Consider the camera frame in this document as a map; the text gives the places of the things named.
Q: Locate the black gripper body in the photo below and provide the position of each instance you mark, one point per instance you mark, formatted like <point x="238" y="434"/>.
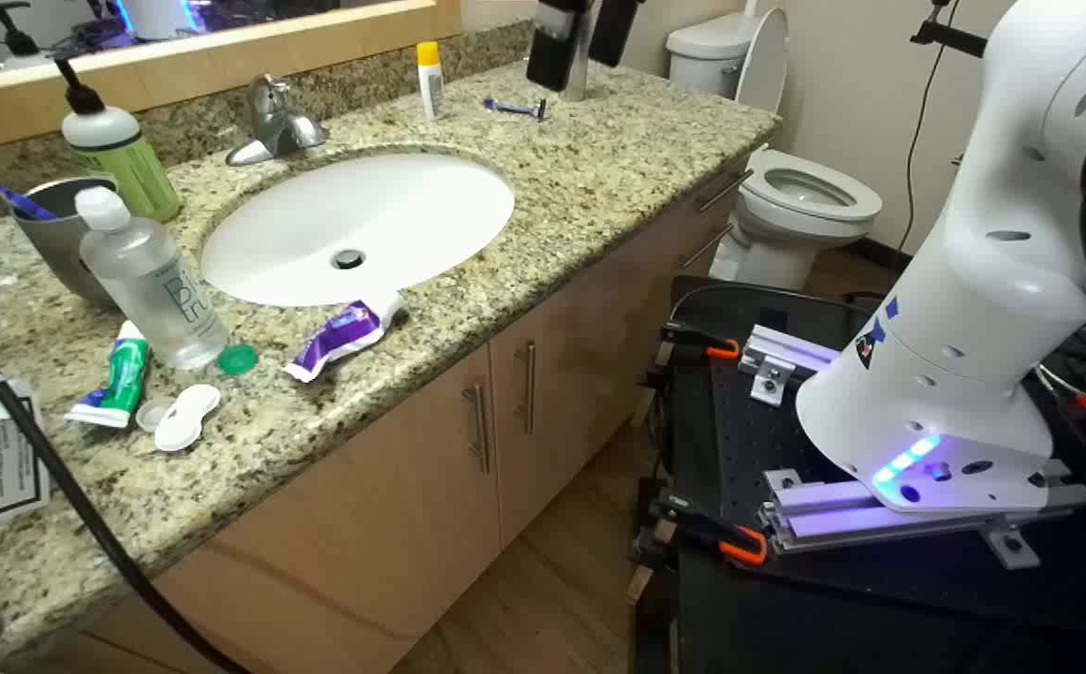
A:
<point x="584" y="13"/>

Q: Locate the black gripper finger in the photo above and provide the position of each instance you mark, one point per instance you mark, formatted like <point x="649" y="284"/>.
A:
<point x="552" y="56"/>
<point x="612" y="47"/>

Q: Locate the chrome sink faucet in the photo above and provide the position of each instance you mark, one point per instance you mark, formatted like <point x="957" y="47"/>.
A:
<point x="278" y="126"/>

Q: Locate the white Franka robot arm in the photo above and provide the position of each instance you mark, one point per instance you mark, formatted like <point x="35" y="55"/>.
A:
<point x="980" y="284"/>

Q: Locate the silver spray bottle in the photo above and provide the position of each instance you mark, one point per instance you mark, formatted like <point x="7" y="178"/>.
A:
<point x="584" y="67"/>

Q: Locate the small yellow capped bottle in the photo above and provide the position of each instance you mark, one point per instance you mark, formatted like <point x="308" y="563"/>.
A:
<point x="429" y="78"/>

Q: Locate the white toilet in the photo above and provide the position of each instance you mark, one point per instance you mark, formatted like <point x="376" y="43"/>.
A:
<point x="793" y="198"/>

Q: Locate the white oval sink basin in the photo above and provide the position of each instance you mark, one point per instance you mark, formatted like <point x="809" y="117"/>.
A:
<point x="379" y="226"/>

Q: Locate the orange black clamp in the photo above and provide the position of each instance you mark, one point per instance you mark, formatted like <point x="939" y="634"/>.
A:
<point x="723" y="536"/>
<point x="704" y="343"/>

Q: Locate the purple toothpaste tube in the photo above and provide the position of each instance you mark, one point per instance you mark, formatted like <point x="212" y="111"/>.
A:
<point x="341" y="337"/>

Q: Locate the small green cap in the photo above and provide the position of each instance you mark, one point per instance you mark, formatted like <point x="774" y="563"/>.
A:
<point x="238" y="360"/>

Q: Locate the wooden vanity cabinet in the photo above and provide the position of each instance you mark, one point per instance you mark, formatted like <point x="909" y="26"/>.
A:
<point x="416" y="498"/>

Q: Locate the clear bottle white cap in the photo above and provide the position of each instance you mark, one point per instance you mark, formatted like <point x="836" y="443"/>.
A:
<point x="150" y="284"/>

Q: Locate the grey toothbrush cup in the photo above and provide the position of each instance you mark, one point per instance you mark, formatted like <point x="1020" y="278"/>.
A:
<point x="56" y="244"/>

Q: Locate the clear round cap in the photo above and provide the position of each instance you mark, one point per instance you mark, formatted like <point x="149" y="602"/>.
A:
<point x="156" y="414"/>

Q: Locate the green toothpaste tube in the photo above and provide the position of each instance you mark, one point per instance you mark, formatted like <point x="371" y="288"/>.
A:
<point x="121" y="380"/>

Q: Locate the blue toothbrush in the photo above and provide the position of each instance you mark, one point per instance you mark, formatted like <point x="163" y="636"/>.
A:
<point x="12" y="197"/>

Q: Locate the black robot cart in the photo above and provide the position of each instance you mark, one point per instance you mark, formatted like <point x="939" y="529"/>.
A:
<point x="744" y="599"/>

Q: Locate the white printed tag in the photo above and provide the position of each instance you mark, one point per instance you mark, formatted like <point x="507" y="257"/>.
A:
<point x="1" y="470"/>

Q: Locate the black wall bracket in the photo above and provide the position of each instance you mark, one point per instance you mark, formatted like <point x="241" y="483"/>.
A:
<point x="947" y="36"/>

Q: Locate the aluminium mounting rail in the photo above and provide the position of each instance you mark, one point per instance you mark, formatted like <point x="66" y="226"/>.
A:
<point x="844" y="509"/>
<point x="793" y="355"/>

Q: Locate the wooden mirror frame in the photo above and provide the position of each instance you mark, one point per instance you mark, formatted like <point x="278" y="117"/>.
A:
<point x="192" y="67"/>

